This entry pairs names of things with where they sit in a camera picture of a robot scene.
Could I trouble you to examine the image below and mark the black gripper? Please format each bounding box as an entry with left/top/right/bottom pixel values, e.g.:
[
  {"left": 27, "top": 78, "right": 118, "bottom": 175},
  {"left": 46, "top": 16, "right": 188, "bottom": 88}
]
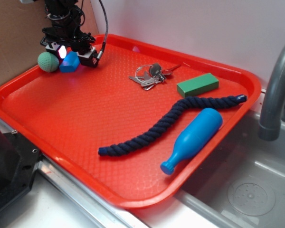
[{"left": 40, "top": 25, "right": 99, "bottom": 67}]

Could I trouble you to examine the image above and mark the blue rectangular block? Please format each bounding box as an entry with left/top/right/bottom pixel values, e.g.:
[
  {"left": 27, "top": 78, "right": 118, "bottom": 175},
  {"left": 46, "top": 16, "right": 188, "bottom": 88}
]
[{"left": 59, "top": 51, "right": 80, "bottom": 73}]

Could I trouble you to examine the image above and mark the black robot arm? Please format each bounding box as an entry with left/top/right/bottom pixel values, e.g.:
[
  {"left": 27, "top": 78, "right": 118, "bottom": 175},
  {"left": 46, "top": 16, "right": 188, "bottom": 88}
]
[{"left": 40, "top": 0, "right": 104, "bottom": 67}]

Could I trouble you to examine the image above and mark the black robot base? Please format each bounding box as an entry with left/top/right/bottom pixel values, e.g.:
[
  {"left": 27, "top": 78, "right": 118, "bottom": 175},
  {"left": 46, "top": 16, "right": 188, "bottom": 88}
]
[{"left": 0, "top": 130, "right": 40, "bottom": 213}]

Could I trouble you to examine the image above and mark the green rectangular block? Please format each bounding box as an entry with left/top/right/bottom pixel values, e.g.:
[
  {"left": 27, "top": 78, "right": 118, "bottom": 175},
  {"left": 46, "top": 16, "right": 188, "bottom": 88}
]
[{"left": 176, "top": 73, "right": 219, "bottom": 98}]

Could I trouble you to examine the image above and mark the green textured ball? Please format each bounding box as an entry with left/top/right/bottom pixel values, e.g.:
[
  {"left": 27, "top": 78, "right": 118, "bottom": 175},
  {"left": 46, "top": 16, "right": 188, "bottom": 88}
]
[{"left": 38, "top": 52, "right": 59, "bottom": 73}]

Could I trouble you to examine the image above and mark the brown cardboard panel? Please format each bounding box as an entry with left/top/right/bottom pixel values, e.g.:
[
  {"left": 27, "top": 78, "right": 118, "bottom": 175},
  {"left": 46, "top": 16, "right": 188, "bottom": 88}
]
[{"left": 0, "top": 0, "right": 100, "bottom": 92}]

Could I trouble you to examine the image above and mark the bunch of metal keys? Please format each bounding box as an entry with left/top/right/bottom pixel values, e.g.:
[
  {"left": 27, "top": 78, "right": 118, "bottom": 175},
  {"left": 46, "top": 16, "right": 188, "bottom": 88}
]
[{"left": 128, "top": 63, "right": 181, "bottom": 91}]

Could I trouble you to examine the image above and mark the red plastic tray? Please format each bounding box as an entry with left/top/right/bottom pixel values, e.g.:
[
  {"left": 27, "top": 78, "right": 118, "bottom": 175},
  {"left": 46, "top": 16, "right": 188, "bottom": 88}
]
[{"left": 0, "top": 35, "right": 261, "bottom": 209}]

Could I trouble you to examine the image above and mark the blue plastic bottle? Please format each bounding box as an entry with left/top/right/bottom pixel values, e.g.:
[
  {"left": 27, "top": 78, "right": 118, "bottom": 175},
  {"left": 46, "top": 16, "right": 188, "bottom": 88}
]
[{"left": 160, "top": 108, "right": 223, "bottom": 175}]

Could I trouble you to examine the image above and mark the grey sink faucet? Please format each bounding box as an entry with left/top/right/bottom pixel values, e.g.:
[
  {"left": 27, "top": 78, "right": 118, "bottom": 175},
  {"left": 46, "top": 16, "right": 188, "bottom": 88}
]
[{"left": 258, "top": 46, "right": 285, "bottom": 141}]

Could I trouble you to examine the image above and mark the grey toy sink basin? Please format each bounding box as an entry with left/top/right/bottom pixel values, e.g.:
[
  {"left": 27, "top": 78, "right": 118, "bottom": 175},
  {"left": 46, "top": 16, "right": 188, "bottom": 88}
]
[{"left": 134, "top": 112, "right": 285, "bottom": 228}]

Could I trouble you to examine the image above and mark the black flexible cable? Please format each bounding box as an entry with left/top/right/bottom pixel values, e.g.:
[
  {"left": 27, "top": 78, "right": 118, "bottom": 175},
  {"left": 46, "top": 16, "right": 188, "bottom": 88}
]
[{"left": 96, "top": 0, "right": 109, "bottom": 63}]

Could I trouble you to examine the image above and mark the dark blue twisted rope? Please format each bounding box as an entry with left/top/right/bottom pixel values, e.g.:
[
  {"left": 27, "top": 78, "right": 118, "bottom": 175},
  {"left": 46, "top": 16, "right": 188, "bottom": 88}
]
[{"left": 98, "top": 94, "right": 248, "bottom": 157}]

